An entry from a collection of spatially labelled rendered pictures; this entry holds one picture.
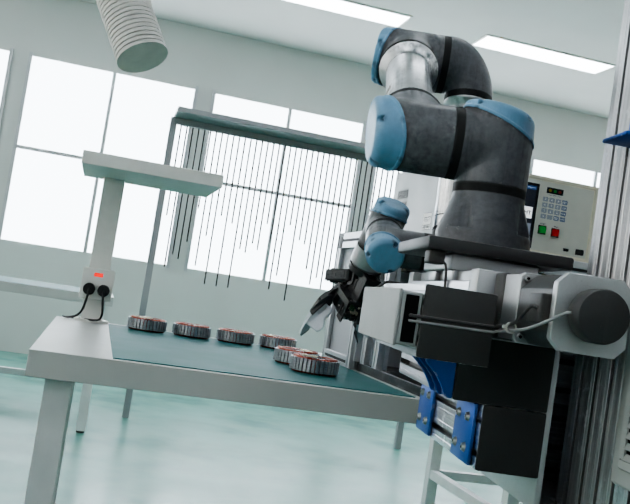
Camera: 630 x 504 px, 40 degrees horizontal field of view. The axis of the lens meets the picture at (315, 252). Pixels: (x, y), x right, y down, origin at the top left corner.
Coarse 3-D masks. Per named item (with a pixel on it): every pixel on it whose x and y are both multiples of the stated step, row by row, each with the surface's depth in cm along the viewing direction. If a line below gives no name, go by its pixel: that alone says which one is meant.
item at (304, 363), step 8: (296, 360) 192; (304, 360) 190; (312, 360) 190; (320, 360) 191; (328, 360) 191; (336, 360) 194; (296, 368) 191; (304, 368) 190; (312, 368) 190; (320, 368) 190; (328, 368) 191; (336, 368) 193; (328, 376) 192
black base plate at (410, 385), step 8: (360, 368) 222; (368, 368) 215; (392, 368) 221; (376, 376) 209; (384, 376) 203; (392, 376) 198; (400, 376) 198; (392, 384) 197; (400, 384) 192; (408, 384) 187; (416, 384) 183; (416, 392) 182
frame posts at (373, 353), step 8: (392, 272) 210; (400, 272) 211; (384, 280) 220; (392, 280) 210; (368, 344) 219; (376, 344) 211; (368, 352) 219; (376, 352) 210; (384, 352) 210; (360, 360) 221; (368, 360) 220; (376, 360) 209; (384, 360) 210; (376, 368) 209; (384, 368) 210
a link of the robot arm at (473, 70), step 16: (464, 48) 172; (464, 64) 171; (480, 64) 172; (448, 80) 172; (464, 80) 171; (480, 80) 171; (448, 96) 173; (464, 96) 171; (480, 96) 171; (448, 192) 168
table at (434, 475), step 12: (432, 444) 408; (432, 456) 407; (432, 468) 407; (432, 480) 407; (444, 480) 390; (456, 480) 410; (468, 480) 411; (480, 480) 413; (432, 492) 406; (456, 492) 376; (468, 492) 367; (504, 492) 334
